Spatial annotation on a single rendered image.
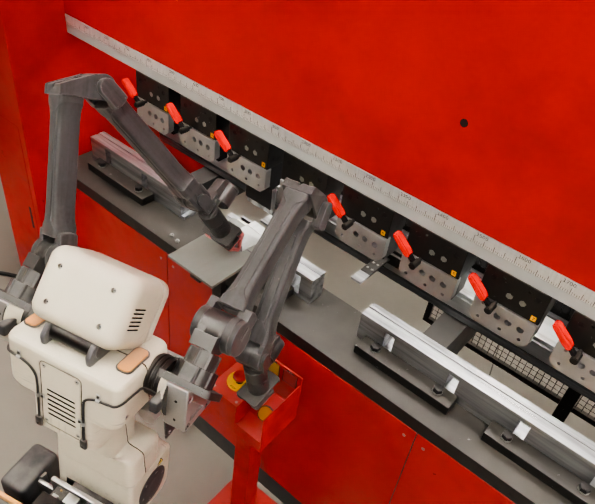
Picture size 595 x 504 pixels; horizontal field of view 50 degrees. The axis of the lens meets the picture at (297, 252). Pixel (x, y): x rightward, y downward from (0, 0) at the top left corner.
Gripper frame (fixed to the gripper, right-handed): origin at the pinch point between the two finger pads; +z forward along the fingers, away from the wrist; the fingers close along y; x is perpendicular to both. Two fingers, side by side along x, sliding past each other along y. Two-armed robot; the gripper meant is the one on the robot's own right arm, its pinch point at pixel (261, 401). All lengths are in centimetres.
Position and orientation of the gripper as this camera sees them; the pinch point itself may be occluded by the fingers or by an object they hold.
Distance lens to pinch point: 175.3
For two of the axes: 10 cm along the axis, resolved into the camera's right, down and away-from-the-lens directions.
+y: 6.2, -6.2, 4.9
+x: -7.9, -4.6, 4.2
